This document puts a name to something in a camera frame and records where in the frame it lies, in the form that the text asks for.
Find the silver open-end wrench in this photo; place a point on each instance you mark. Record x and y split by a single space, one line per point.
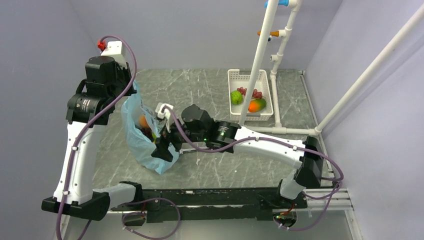
187 150

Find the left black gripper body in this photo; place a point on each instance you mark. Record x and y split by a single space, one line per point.
124 76

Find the orange green fake mango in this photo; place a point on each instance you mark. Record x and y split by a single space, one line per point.
257 105

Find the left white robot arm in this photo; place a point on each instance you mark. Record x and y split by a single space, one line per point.
87 116

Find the light blue cartoon plastic bag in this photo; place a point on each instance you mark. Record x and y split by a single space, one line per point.
138 143

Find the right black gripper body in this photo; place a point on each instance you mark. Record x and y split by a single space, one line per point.
176 138

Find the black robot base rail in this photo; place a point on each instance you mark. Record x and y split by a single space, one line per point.
259 203

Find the orange red fake peach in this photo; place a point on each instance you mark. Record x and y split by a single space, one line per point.
143 122

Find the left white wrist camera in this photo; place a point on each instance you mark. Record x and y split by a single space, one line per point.
114 49

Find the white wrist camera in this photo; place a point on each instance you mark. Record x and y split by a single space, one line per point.
164 113
114 49

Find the dark fake fruit in bag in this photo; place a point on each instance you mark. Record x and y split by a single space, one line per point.
149 134

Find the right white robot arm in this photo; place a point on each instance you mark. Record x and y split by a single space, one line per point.
229 137

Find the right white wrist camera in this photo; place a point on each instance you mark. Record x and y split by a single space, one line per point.
164 113

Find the green fake fruit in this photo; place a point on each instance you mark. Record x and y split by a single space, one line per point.
236 97

